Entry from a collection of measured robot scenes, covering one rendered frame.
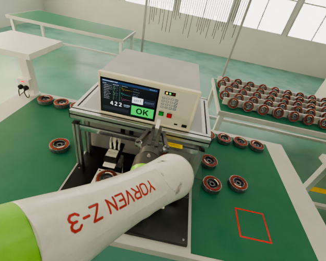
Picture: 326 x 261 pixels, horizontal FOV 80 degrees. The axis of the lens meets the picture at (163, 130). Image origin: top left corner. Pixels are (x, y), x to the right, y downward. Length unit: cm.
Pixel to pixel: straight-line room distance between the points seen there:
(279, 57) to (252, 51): 90
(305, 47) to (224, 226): 731
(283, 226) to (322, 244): 19
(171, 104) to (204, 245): 65
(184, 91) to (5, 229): 72
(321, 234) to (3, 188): 162
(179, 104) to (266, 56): 691
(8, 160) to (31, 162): 12
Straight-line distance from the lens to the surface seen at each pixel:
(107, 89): 90
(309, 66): 832
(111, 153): 104
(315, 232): 142
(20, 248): 24
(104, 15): 761
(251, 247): 114
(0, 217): 25
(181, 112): 88
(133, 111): 91
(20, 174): 127
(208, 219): 111
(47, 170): 124
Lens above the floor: 165
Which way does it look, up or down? 37 degrees down
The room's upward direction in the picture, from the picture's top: 12 degrees clockwise
